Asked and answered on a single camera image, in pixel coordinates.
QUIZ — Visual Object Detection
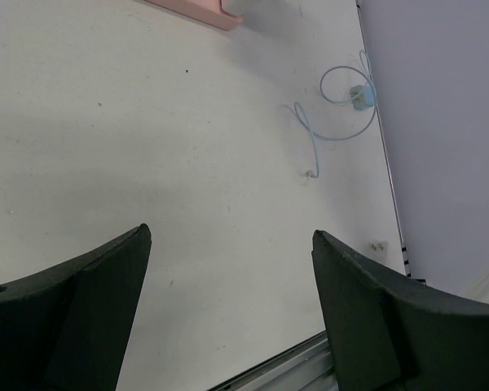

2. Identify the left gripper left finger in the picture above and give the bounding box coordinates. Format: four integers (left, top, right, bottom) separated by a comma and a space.
0, 224, 152, 390

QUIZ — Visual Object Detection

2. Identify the silver white charger plug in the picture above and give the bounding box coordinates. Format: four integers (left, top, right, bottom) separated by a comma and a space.
221, 0, 260, 16

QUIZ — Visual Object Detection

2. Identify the light blue charging cable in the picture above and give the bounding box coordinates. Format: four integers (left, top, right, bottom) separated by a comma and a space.
283, 51, 379, 181

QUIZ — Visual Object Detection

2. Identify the light blue charger plug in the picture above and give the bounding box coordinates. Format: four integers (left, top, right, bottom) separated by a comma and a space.
350, 85, 376, 111

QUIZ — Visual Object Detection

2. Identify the aluminium front rail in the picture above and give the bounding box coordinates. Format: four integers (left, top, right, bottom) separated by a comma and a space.
212, 332, 339, 391

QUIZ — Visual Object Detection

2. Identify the aluminium side rail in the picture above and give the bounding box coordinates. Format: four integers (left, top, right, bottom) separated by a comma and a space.
355, 1, 427, 285

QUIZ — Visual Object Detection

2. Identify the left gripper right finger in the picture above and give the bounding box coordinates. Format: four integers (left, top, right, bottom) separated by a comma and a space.
312, 231, 489, 390

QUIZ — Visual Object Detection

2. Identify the small white charger plug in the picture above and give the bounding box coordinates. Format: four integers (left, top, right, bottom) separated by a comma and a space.
370, 241, 389, 253

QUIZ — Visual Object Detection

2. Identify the pink power strip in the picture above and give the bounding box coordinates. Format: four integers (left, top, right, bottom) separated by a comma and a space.
146, 0, 244, 31

